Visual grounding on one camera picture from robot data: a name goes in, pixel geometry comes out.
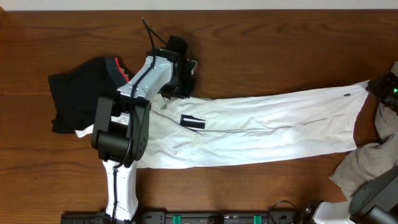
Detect white Puma t-shirt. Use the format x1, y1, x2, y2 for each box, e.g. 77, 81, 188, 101
136, 80, 371, 170

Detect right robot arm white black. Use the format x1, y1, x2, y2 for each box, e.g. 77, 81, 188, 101
308, 71, 397, 223

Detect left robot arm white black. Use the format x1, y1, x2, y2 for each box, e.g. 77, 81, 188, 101
91, 35, 197, 223

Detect white folded cloth under pile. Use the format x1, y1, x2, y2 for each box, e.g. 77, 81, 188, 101
75, 113, 129, 138

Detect grey garment at right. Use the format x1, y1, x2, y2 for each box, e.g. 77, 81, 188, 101
329, 60, 398, 202

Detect black folded garment orange trim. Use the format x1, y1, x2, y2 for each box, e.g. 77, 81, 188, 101
48, 57, 129, 134

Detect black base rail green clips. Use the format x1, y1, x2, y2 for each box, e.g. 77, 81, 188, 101
60, 200, 317, 224

